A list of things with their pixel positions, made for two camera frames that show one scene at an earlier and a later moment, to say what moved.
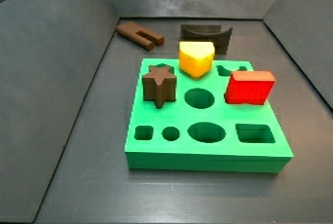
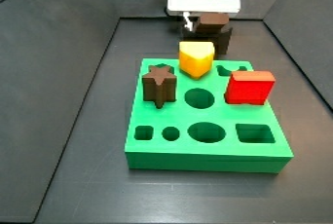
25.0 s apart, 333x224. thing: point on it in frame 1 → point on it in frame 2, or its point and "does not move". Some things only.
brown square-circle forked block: (140, 35) → (213, 23)
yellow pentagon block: (196, 57) does not move
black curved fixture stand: (208, 33) does not move
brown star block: (160, 84) does not move
